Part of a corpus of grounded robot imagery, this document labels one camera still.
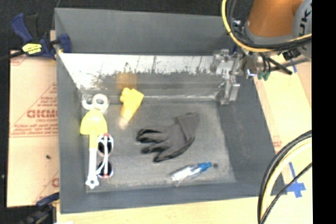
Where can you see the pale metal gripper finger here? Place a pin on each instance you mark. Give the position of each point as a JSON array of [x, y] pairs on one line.
[[229, 90], [221, 60]]

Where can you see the white and red sunglasses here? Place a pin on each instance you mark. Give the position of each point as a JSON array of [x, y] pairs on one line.
[[105, 144]]

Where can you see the grey metal bin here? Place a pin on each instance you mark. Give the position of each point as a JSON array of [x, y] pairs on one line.
[[162, 34]]

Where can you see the yellow toy block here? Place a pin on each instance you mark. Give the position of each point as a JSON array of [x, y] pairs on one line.
[[131, 99]]

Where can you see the white tape roll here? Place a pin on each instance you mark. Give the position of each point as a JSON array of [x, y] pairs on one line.
[[100, 102]]

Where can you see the black glove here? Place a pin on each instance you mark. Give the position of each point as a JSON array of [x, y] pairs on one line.
[[170, 139]]

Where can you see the black cylinder on white bracket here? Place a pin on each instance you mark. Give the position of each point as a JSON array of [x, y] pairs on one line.
[[281, 65]]

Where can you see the clear tube with blue cap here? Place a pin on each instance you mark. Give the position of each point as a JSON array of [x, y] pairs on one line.
[[187, 171]]

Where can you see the brown cardboard board, red print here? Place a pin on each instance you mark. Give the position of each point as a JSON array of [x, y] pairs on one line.
[[31, 139]]

